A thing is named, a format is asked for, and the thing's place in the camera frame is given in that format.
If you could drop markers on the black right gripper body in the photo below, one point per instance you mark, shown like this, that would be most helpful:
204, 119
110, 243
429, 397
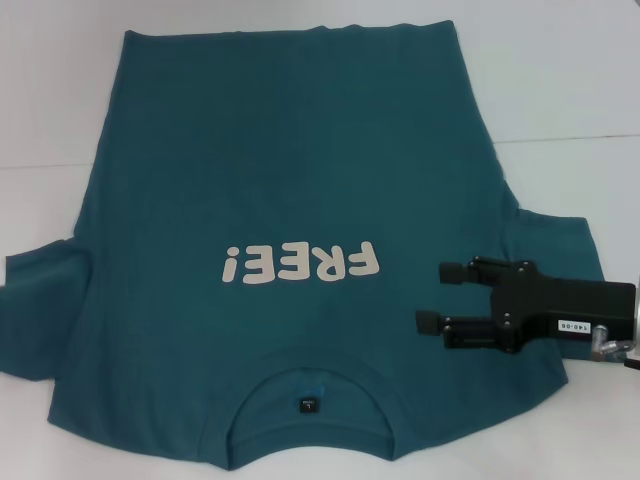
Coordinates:
575, 310

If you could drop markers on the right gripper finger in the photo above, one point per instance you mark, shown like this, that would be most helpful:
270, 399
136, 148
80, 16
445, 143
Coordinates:
427, 322
452, 274

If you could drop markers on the teal FREE print t-shirt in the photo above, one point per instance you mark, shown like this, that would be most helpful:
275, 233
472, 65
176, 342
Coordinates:
300, 175

